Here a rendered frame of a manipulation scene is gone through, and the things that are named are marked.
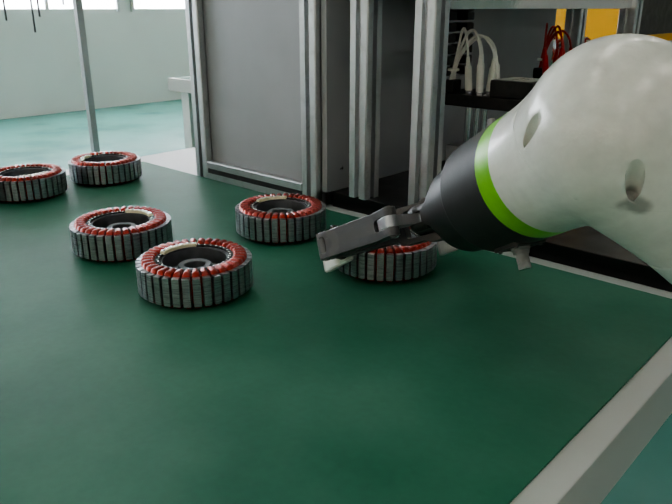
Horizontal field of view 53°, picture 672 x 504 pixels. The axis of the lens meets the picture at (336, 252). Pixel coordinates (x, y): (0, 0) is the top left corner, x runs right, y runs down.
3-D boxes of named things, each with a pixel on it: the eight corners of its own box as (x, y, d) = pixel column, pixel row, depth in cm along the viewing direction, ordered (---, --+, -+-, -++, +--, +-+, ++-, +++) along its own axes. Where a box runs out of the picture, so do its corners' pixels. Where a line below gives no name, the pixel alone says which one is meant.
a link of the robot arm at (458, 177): (566, 98, 50) (459, 105, 47) (604, 252, 48) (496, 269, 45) (520, 128, 56) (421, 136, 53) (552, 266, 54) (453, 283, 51)
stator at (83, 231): (125, 271, 72) (122, 238, 70) (51, 254, 76) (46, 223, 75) (192, 240, 81) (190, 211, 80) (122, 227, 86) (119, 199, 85)
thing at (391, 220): (455, 228, 58) (433, 224, 54) (401, 242, 61) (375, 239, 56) (449, 201, 58) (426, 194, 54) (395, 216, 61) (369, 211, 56)
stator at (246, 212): (341, 237, 82) (341, 208, 81) (255, 251, 77) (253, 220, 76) (303, 214, 91) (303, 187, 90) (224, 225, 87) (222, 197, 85)
